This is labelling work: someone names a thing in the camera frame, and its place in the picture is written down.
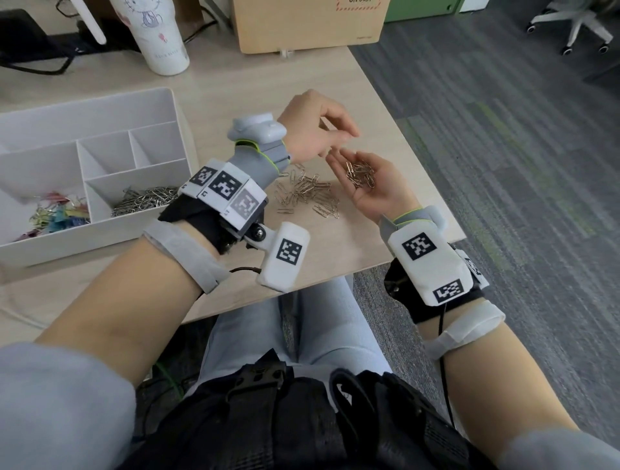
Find grey shirt sleeve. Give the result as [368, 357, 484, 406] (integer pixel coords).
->
[0, 342, 136, 470]
[499, 428, 620, 470]

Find person's right forearm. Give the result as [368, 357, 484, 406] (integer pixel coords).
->
[418, 319, 580, 454]

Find person's left forearm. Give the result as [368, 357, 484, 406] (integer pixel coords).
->
[36, 237, 214, 383]

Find white cable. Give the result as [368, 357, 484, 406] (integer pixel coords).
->
[0, 302, 49, 330]

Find grey knit wristband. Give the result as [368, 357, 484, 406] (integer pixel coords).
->
[378, 207, 444, 243]
[231, 139, 291, 190]

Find person's legs in jeans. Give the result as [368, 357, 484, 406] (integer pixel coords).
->
[186, 276, 393, 388]

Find grey metal bar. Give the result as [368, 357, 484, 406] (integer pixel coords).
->
[198, 0, 233, 31]

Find white office chair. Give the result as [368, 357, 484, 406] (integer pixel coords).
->
[525, 0, 615, 57]

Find colourful binder clips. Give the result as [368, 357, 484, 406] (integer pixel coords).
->
[14, 192, 92, 241]

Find black waist harness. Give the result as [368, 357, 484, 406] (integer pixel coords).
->
[118, 348, 495, 470]

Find person's right hand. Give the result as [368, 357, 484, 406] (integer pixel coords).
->
[325, 147, 422, 226]

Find grey arm strap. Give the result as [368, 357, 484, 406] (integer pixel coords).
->
[143, 218, 231, 295]
[422, 301, 506, 361]

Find person's left hand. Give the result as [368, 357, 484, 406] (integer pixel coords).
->
[276, 88, 362, 165]

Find white compartment organizer tray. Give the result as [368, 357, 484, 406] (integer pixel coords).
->
[0, 87, 197, 269]

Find black power strip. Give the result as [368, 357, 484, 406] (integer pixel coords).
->
[48, 21, 141, 54]

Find cardboard box with round logo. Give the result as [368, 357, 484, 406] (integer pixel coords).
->
[230, 0, 391, 55]

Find thick black cable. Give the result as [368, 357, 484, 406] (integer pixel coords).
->
[0, 53, 78, 76]

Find white cat-print tumbler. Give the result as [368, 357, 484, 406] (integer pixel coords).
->
[70, 0, 191, 77]

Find green cable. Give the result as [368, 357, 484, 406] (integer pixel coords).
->
[154, 360, 185, 398]

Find green cabinet with white side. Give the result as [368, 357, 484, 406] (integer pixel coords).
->
[385, 0, 490, 24]

